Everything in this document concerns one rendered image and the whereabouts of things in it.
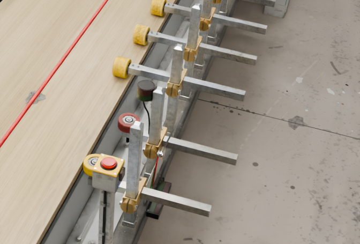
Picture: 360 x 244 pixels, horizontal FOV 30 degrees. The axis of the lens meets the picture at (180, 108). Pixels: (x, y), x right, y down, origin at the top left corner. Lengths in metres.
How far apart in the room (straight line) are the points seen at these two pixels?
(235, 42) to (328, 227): 1.64
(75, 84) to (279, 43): 2.32
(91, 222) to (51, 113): 0.42
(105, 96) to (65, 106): 0.16
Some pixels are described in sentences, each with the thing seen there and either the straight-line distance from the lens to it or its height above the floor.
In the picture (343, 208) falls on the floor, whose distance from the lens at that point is 3.61.
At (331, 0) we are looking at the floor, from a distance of 5.35.
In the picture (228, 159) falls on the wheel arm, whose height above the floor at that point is 0.85.
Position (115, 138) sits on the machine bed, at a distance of 2.74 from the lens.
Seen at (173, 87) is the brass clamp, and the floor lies 0.97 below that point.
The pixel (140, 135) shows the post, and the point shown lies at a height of 1.13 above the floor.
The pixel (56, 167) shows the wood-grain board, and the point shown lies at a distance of 2.29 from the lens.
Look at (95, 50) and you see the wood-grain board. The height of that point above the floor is 0.90.
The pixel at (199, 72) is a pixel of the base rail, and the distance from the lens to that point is 3.08.
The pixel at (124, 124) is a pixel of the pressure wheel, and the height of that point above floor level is 0.91.
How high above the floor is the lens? 2.51
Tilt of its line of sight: 39 degrees down
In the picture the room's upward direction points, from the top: 7 degrees clockwise
